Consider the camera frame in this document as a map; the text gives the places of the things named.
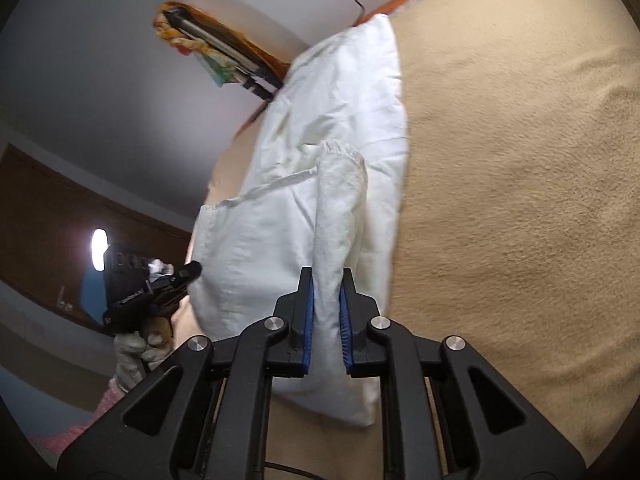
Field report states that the white shirt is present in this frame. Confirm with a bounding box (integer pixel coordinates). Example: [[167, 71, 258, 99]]
[[187, 12, 414, 429]]

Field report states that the orange patterned hanging cloth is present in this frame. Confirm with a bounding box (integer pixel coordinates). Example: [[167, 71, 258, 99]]
[[160, 1, 292, 82]]

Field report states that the brown wooden wardrobe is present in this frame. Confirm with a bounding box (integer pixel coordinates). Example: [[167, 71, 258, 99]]
[[0, 142, 194, 332]]

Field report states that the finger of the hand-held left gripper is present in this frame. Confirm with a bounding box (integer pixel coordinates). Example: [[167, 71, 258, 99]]
[[172, 260, 203, 288]]

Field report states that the colourful floral scarf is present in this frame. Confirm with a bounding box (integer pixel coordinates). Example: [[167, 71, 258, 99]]
[[152, 2, 242, 89]]

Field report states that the white desk lamp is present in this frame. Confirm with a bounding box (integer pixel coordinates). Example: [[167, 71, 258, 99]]
[[90, 228, 109, 272]]

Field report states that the blue chair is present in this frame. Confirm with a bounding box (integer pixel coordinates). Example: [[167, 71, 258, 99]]
[[81, 269, 110, 322]]

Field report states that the grey tripod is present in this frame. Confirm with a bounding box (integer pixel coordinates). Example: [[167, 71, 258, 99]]
[[167, 6, 279, 102]]

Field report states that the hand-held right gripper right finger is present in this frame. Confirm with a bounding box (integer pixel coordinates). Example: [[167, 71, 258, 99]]
[[339, 268, 587, 480]]

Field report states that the orange patterned bedsheet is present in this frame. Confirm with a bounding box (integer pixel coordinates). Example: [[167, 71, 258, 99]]
[[232, 0, 483, 147]]

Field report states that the person's left hand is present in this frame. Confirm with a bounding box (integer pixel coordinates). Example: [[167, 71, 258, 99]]
[[113, 316, 174, 392]]

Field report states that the beige blanket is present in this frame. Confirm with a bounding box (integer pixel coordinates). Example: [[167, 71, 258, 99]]
[[207, 0, 640, 480]]

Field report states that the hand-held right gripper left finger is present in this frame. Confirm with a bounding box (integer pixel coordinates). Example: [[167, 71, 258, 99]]
[[56, 267, 316, 480]]

